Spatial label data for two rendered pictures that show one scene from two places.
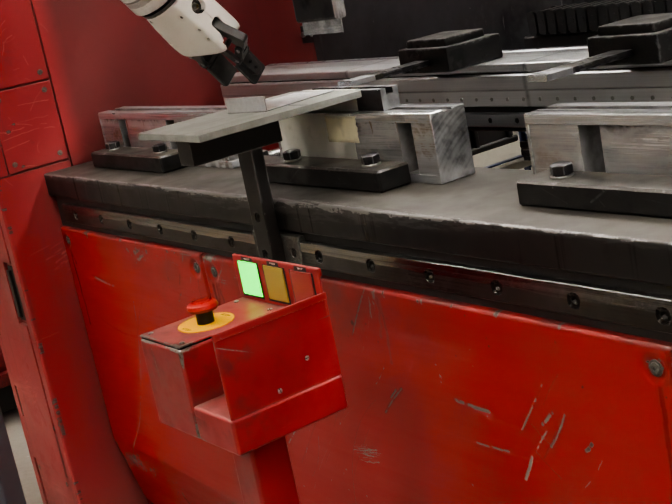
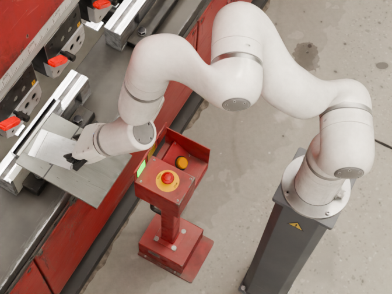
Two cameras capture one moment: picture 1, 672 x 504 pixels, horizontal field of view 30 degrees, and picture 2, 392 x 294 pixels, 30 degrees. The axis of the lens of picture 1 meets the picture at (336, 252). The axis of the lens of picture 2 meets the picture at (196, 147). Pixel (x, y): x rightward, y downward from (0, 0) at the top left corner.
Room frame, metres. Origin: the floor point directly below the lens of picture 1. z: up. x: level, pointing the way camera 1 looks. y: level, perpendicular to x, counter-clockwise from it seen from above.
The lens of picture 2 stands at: (1.91, 0.93, 2.81)
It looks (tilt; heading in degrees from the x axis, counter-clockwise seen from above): 64 degrees down; 237
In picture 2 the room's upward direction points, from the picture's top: 6 degrees clockwise
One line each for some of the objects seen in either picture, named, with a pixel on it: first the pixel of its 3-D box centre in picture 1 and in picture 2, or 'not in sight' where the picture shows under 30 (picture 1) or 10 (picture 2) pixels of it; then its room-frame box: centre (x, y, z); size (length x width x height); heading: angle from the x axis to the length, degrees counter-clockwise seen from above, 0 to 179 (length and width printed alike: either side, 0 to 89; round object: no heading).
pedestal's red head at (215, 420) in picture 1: (237, 348); (172, 171); (1.48, 0.14, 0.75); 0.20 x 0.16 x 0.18; 33
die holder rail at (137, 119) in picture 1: (173, 134); not in sight; (2.30, 0.25, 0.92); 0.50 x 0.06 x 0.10; 32
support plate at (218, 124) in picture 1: (249, 115); (74, 159); (1.75, 0.08, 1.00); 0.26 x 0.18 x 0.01; 122
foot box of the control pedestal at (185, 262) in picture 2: not in sight; (176, 243); (1.46, 0.17, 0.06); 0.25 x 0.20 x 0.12; 123
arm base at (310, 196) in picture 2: not in sight; (322, 172); (1.20, 0.46, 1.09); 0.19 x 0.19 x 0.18
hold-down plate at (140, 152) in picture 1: (137, 158); not in sight; (2.31, 0.33, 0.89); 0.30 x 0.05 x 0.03; 32
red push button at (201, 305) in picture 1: (204, 313); (167, 179); (1.51, 0.18, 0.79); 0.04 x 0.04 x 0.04
